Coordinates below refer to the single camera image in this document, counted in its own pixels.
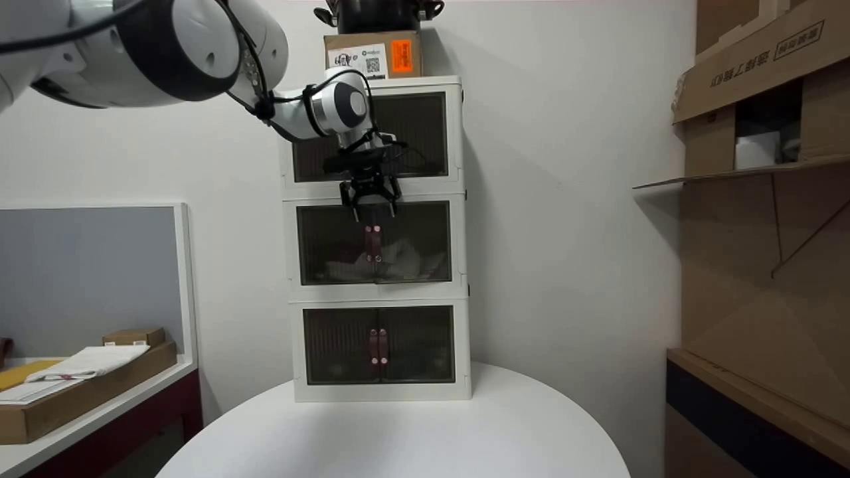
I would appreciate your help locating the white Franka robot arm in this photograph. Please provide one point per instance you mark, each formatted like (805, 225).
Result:
(177, 44)

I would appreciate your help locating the black pot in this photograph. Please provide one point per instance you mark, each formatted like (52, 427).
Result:
(376, 15)

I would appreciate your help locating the flat cardboard box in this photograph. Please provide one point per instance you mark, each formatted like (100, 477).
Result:
(107, 386)

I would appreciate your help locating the white cloth bag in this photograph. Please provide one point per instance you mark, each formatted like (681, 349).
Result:
(399, 264)

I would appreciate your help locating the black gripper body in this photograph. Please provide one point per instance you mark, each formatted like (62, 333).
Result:
(372, 187)

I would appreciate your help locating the white side desk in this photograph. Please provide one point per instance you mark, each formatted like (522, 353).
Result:
(82, 433)

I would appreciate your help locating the white paper sheet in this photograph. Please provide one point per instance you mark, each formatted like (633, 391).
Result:
(90, 362)

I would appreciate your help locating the yellow envelope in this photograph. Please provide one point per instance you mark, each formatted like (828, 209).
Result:
(27, 372)

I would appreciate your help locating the labelled cardboard box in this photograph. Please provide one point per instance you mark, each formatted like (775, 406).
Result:
(388, 54)

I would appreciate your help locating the grey partition panel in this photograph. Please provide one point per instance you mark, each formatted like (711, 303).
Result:
(90, 274)

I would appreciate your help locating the large cardboard box stack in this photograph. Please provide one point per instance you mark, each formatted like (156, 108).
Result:
(760, 294)

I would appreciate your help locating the white three-tier plastic cabinet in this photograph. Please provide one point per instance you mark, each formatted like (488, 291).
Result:
(376, 295)

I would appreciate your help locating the small white box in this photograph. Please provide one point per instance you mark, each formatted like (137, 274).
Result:
(758, 152)

